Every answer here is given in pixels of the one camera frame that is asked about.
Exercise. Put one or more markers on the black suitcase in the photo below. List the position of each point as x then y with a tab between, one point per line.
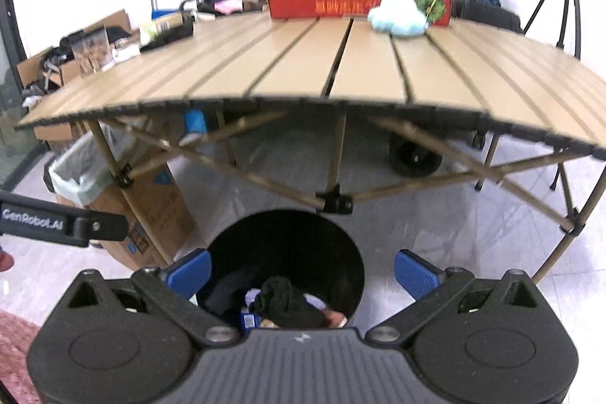
487	14

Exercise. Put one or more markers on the black round trash bin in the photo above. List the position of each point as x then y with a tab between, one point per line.
312	252

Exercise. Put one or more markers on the black sock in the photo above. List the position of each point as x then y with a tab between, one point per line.
280	302

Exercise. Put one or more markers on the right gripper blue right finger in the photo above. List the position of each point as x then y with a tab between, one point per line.
416	275

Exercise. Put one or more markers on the light blue plush toy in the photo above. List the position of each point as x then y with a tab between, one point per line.
398	18

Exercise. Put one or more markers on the clear drinking glass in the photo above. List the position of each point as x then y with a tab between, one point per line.
92	51

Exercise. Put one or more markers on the folding table frame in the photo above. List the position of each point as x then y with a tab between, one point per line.
213	150

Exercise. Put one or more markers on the cardboard box with green liner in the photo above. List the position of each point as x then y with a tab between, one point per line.
159	221

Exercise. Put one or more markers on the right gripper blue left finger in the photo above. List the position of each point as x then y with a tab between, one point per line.
189	274

